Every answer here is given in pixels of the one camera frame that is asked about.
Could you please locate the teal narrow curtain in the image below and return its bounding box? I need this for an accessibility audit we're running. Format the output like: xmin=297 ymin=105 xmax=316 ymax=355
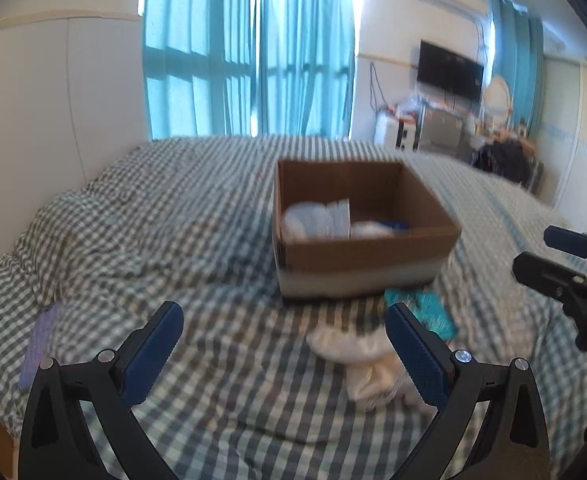
xmin=488 ymin=0 xmax=545 ymax=137

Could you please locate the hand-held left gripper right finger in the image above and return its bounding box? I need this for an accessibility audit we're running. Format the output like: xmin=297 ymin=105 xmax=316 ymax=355
xmin=384 ymin=302 xmax=553 ymax=480

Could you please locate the purple flat card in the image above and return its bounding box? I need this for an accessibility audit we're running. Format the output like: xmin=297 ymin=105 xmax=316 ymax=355
xmin=18 ymin=306 xmax=60 ymax=393

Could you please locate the cardboard box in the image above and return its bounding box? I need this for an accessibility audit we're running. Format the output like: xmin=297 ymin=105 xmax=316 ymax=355
xmin=272 ymin=159 xmax=462 ymax=300

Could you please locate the white cloth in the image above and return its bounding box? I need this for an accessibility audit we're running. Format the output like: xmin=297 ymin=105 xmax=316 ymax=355
xmin=307 ymin=325 xmax=437 ymax=413

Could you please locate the wall-mounted black television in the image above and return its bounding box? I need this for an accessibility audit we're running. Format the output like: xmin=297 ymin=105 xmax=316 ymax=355
xmin=417 ymin=40 xmax=485 ymax=102

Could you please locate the white plastic bag in box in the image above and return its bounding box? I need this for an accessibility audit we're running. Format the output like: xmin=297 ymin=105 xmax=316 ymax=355
xmin=280 ymin=201 xmax=337 ymax=241

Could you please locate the white paper slip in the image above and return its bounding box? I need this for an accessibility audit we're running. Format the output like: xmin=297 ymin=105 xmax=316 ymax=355
xmin=326 ymin=199 xmax=351 ymax=239

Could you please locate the checkered bed sheet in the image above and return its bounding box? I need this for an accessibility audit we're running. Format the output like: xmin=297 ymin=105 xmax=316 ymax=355
xmin=0 ymin=135 xmax=587 ymax=480

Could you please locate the grey storage box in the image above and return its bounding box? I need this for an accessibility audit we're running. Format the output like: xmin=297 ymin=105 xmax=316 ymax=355
xmin=418 ymin=107 xmax=464 ymax=153

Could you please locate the teal wet wipes packet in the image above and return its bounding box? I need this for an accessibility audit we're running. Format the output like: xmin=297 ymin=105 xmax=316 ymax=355
xmin=384 ymin=287 xmax=459 ymax=340

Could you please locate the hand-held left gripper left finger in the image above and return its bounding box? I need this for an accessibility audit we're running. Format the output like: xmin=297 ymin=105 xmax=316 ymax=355
xmin=19 ymin=301 xmax=185 ymax=480

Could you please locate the white wardrobe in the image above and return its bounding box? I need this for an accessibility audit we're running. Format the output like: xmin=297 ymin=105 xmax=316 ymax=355
xmin=533 ymin=55 xmax=587 ymax=238

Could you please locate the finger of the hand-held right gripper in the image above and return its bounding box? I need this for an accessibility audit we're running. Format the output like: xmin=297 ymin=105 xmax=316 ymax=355
xmin=544 ymin=225 xmax=587 ymax=263
xmin=513 ymin=252 xmax=587 ymax=306

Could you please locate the dark clothes pile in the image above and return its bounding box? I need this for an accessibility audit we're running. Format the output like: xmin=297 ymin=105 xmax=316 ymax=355
xmin=471 ymin=139 xmax=544 ymax=191

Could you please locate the teal window curtain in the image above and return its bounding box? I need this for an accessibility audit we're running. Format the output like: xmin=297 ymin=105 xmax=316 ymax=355
xmin=140 ymin=0 xmax=359 ymax=140

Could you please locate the round white mirror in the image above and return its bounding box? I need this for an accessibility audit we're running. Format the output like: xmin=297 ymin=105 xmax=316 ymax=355
xmin=482 ymin=75 xmax=514 ymax=128

